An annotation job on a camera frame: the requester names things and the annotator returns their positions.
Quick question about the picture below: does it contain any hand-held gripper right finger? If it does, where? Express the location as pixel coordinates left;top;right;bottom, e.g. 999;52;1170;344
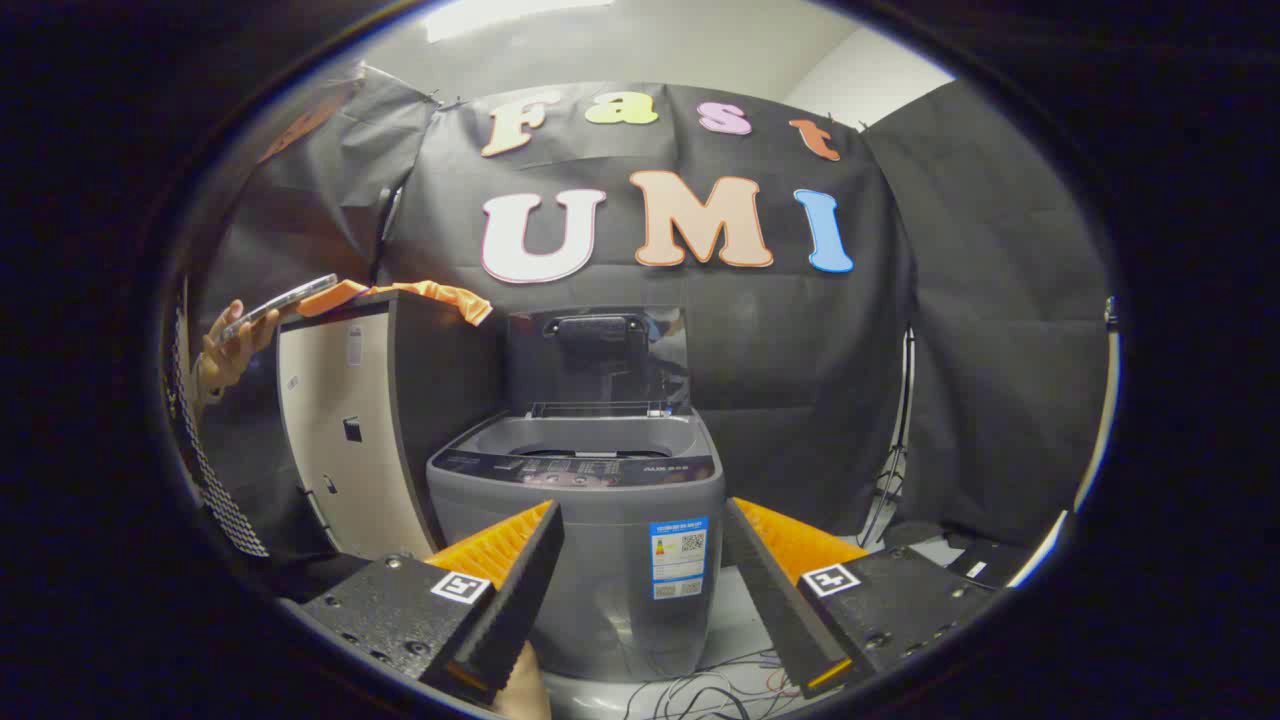
722;496;999;701

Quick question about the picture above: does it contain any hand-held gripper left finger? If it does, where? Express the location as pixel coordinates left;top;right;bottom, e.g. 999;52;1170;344
298;500;566;706

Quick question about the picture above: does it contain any grey washing machine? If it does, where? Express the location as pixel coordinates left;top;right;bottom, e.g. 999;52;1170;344
427;403;727;684

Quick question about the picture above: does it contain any dark transparent washing machine lid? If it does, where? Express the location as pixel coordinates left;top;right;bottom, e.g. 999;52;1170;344
504;305;693;418

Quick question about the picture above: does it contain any orange button shirt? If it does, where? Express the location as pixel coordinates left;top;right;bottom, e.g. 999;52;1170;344
297;279;495;328

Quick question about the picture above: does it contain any flat black box white label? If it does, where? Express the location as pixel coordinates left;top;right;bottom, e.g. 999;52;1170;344
945;538;1033;593

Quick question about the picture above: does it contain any black tripod stand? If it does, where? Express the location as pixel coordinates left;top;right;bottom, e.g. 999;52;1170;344
857;325;917;549

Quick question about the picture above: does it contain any dotted dark mesh fabric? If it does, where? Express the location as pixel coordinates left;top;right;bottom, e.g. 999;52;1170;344
165;290;272;560

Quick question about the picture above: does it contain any silver smartphone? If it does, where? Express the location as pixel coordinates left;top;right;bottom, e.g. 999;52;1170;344
220;273;340;342

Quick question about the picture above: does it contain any ceiling light panel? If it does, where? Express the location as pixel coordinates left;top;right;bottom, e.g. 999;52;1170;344
425;0;616;43

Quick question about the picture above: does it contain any tangle of floor cables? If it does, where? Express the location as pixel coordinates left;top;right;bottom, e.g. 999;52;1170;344
622;648;803;720

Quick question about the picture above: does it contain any beige cabinet with dark frame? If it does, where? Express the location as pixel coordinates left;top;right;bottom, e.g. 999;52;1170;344
275;288;507;561

